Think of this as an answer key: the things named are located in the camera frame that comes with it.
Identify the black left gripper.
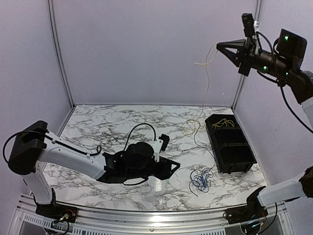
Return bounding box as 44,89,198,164
127,157,181,181

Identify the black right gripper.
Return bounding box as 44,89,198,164
218,38,294,81

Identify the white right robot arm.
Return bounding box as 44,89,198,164
216,27,313,219

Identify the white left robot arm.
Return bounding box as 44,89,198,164
2,120,180,218

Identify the black bin middle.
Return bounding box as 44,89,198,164
209,128,251,156

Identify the black bin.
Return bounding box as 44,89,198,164
205,114,241,137
214,143,257,174
209,128,251,156

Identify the black bin far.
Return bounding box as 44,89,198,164
205,114,241,137

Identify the black bin near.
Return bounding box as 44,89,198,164
214,143,257,174

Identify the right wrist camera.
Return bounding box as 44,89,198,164
242,13,259,38

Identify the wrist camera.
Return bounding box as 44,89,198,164
158,134,170,151
242,13,259,38

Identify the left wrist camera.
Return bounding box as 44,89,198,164
158,134,170,151

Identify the dark grey cable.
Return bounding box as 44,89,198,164
188,167,214,198

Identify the right corner aluminium post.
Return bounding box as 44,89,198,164
231,0,264,112

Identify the corner aluminium post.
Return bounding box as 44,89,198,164
46,0,75,109
231,0,264,112

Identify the aluminium front rail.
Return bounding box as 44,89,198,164
9,194,294,235

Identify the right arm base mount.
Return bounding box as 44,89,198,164
223,206,268,224

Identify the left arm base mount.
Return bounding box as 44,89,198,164
35,203,78,223

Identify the left corner aluminium post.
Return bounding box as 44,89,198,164
46,0,75,109

